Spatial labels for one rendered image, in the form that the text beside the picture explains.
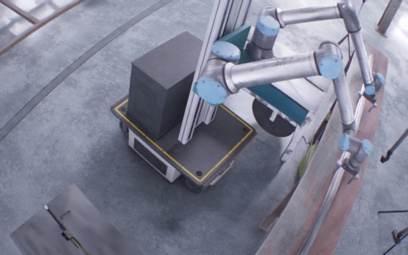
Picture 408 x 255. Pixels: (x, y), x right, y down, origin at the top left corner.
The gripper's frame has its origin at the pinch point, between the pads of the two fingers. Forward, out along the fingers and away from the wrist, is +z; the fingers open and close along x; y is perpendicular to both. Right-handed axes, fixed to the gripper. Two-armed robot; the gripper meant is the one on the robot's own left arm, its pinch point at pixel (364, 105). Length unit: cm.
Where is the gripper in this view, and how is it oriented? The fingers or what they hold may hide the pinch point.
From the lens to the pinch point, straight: 283.6
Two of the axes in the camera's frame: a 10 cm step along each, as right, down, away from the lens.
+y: 5.4, -6.1, 5.9
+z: -1.8, 6.0, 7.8
